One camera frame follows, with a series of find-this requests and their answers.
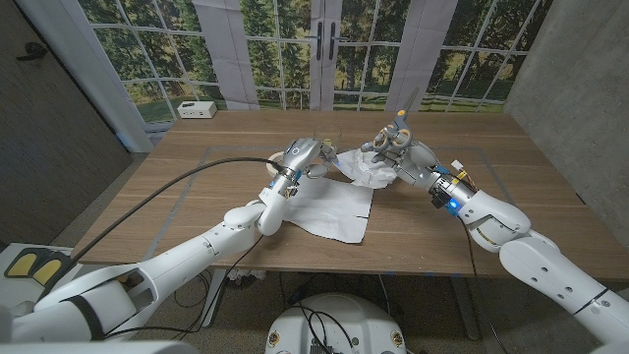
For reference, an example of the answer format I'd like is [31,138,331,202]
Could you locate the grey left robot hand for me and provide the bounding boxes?
[267,137,343,199]

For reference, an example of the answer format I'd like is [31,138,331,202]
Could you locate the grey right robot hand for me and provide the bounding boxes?
[361,123,477,211]

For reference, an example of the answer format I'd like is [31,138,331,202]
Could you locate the white masking tape roll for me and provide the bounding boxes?
[265,151,285,177]

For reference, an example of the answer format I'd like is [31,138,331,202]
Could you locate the scissors with yellow handles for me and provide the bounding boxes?
[372,87,422,151]

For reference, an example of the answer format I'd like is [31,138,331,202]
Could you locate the white cloth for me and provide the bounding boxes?
[336,148,398,191]

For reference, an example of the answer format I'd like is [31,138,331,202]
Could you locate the large white paper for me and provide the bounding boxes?
[282,175,374,245]

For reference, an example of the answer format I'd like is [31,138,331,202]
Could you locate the clear drinking glass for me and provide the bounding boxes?
[314,124,343,154]

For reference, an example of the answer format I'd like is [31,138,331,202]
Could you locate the printed window backdrop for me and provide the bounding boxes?
[78,0,554,124]

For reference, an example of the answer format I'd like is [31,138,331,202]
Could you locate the white socket box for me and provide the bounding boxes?
[176,100,218,120]

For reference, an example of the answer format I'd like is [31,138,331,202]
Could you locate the crumpled white rag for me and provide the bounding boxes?
[228,268,266,289]

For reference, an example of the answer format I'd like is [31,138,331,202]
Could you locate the grey table leg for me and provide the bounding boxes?
[450,275,482,341]

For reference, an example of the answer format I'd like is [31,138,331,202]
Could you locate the white table leg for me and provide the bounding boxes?
[200,268,228,329]

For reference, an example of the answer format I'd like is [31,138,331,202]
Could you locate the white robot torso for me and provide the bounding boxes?
[264,293,408,354]

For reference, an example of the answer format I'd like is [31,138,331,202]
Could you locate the dark wooden door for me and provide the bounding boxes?
[0,0,134,247]

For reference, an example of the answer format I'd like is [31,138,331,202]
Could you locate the black pedal with yellow pads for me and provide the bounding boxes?
[3,248,75,291]

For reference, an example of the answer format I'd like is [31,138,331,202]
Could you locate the white floor platform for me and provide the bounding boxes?
[0,242,80,316]

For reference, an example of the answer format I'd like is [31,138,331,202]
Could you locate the white shoe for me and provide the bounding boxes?
[8,300,36,319]

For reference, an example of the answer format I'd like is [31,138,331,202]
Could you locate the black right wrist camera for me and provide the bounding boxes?
[430,188,461,215]

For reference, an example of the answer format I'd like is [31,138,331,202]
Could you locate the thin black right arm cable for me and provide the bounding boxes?
[460,218,512,354]

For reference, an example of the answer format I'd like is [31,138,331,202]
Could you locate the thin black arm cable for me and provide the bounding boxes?
[460,218,512,354]
[104,234,265,341]

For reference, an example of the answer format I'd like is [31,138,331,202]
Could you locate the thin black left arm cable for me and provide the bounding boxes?
[104,234,265,341]

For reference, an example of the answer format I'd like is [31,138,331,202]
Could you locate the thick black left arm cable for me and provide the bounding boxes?
[36,156,287,302]

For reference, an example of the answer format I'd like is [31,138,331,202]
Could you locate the black torso cable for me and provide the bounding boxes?
[299,304,356,354]

